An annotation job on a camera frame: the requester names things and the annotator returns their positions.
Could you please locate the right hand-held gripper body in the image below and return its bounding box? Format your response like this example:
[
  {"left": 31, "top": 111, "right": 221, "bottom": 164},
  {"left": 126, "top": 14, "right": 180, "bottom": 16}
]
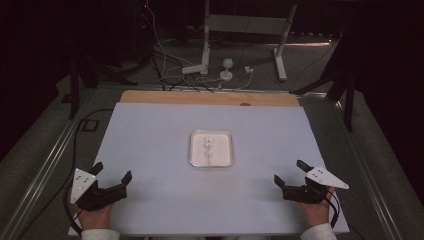
[{"left": 282, "top": 166, "right": 350, "bottom": 205}]

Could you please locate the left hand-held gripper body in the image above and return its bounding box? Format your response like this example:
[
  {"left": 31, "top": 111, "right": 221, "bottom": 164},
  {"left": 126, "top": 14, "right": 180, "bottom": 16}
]
[{"left": 69, "top": 168, "right": 129, "bottom": 212}]

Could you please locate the white square tray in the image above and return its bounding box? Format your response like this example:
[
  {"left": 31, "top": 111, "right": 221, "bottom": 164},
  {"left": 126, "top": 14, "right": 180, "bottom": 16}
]
[{"left": 188, "top": 130, "right": 234, "bottom": 169}]

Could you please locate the person's right hand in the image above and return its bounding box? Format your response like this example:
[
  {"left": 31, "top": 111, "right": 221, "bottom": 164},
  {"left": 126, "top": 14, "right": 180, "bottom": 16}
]
[{"left": 297, "top": 185, "right": 336, "bottom": 230}]

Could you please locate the person's left hand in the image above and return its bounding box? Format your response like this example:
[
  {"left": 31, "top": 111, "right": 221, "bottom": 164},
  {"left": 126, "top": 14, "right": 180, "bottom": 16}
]
[{"left": 75, "top": 202, "right": 115, "bottom": 232}]

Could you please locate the pale lilac table mat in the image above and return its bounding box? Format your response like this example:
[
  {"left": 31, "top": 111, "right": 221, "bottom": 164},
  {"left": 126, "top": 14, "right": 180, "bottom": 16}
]
[{"left": 68, "top": 101, "right": 350, "bottom": 236}]

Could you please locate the black square floor socket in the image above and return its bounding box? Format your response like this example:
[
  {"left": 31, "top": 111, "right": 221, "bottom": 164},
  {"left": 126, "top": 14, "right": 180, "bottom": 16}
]
[{"left": 81, "top": 118, "right": 100, "bottom": 133}]

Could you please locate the black tripod stand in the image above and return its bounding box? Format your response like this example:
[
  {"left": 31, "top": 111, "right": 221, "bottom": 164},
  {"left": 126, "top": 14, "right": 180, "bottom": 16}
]
[
  {"left": 289, "top": 31, "right": 357, "bottom": 133},
  {"left": 67, "top": 46, "right": 139, "bottom": 120}
]

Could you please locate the small white round lamp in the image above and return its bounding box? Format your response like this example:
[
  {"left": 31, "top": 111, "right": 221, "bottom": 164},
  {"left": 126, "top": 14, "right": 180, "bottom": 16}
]
[{"left": 219, "top": 58, "right": 235, "bottom": 82}]

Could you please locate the white power strip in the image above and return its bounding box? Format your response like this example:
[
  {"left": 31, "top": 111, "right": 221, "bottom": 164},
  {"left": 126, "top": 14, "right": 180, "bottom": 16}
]
[{"left": 181, "top": 64, "right": 208, "bottom": 76}]

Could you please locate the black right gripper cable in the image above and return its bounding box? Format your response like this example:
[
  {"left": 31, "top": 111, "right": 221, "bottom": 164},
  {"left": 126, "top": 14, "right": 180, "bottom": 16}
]
[{"left": 324, "top": 191, "right": 342, "bottom": 230}]

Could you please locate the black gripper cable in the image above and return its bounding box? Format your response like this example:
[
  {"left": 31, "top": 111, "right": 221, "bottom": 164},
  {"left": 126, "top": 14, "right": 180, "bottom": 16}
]
[
  {"left": 63, "top": 182, "right": 84, "bottom": 236},
  {"left": 324, "top": 191, "right": 342, "bottom": 230}
]

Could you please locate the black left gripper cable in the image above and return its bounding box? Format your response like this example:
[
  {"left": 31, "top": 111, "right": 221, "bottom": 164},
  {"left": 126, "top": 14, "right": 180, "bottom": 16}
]
[{"left": 63, "top": 182, "right": 84, "bottom": 236}]

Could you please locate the long black floor cable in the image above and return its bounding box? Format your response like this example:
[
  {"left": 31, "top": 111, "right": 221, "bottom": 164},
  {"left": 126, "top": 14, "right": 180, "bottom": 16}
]
[{"left": 15, "top": 107, "right": 115, "bottom": 240}]

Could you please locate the aluminium floor rail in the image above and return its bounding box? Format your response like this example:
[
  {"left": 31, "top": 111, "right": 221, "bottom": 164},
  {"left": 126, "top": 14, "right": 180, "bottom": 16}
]
[
  {"left": 0, "top": 87, "right": 98, "bottom": 240},
  {"left": 328, "top": 96, "right": 406, "bottom": 240}
]

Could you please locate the white floor cable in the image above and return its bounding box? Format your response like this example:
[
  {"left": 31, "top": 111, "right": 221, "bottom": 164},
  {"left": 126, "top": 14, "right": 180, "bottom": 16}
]
[{"left": 145, "top": 0, "right": 254, "bottom": 91}]

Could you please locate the white metal stand frame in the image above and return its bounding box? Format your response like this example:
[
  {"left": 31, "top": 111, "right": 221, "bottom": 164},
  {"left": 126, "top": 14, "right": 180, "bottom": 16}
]
[{"left": 200, "top": 0, "right": 298, "bottom": 82}]

